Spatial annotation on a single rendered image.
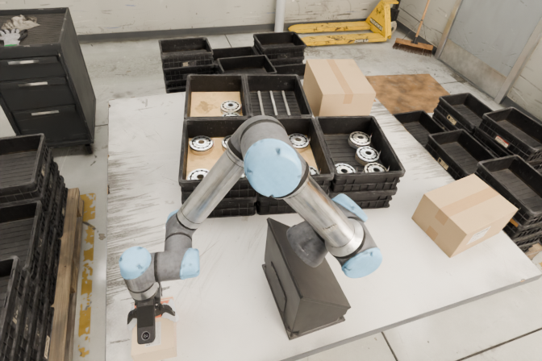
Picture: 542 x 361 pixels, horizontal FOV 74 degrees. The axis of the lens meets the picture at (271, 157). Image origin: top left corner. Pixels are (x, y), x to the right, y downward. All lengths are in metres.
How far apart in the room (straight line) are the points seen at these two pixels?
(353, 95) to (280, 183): 1.31
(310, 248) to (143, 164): 0.96
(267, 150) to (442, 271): 1.03
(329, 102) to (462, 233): 0.93
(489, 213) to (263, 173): 1.11
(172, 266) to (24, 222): 1.33
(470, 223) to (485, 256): 0.20
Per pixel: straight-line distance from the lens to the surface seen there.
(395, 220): 1.66
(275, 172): 0.74
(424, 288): 1.51
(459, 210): 1.60
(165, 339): 1.22
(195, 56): 2.99
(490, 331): 2.45
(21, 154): 2.42
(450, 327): 2.34
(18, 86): 2.74
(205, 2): 4.65
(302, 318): 1.18
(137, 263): 0.96
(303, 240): 1.15
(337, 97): 1.98
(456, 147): 2.80
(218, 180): 0.94
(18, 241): 2.13
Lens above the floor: 1.90
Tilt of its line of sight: 42 degrees down
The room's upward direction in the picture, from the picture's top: 5 degrees clockwise
